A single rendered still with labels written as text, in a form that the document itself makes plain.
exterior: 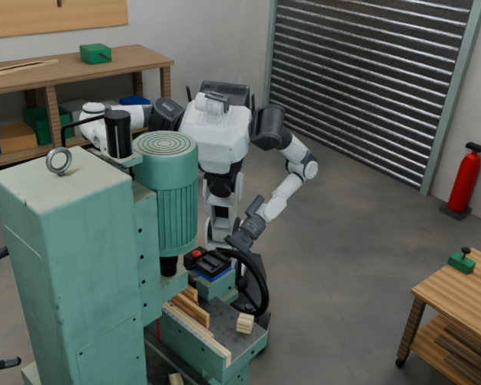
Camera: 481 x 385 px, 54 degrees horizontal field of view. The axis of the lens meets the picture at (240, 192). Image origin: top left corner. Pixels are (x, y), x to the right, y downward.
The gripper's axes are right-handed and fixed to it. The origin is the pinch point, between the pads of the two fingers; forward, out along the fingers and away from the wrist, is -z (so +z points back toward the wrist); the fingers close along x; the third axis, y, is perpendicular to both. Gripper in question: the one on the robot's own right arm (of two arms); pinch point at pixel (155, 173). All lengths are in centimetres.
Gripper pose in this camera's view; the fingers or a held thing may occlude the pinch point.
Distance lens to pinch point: 147.5
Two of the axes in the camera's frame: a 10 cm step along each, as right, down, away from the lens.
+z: -7.4, -3.8, 5.5
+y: -4.5, 8.9, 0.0
